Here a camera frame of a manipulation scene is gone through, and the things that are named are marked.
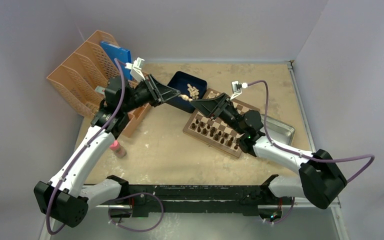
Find metal tin box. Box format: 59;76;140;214
264;116;296;146

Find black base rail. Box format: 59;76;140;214
106;183;292;218

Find pink capped bottle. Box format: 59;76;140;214
109;140;127;159

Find purple cable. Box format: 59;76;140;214
45;58;165;235
246;79;376;225

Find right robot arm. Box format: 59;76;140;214
190;93;348;209

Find wooden chess board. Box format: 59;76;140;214
182;88;262;160

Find blue folder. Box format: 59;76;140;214
100;41;133;75

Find orange plastic file organizer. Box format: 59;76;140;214
47;30;138;119

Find dark blue tray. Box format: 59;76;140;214
167;71;208;114

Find row of dark chess pieces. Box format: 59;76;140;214
187;117;241;151

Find small grey box in organizer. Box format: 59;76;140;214
94;86;106;95

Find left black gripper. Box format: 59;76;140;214
121;73;180;114

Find aluminium frame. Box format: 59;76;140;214
39;192;350;240

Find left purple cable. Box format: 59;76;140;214
45;58;165;235

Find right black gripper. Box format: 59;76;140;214
190;93;246;135

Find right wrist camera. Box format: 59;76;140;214
230;81;248;100

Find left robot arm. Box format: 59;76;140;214
33;74;181;235

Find light chess piece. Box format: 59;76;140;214
178;94;193;102

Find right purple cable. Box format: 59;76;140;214
246;79;376;225

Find pile of light chess pieces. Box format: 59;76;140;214
187;83;200;100

